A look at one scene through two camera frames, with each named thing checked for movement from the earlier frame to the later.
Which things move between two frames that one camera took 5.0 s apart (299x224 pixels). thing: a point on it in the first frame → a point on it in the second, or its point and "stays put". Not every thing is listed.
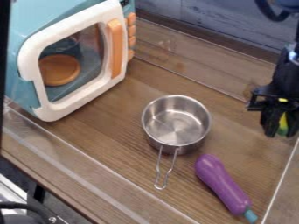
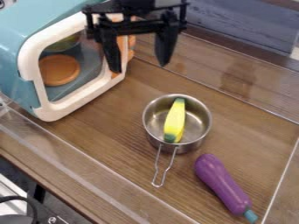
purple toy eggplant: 211,171 stays put
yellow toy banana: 283,128 → 175,121
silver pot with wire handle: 175,122 stays put
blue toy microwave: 68,49 stays put
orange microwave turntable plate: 59,69 stays put
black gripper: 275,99 → 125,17
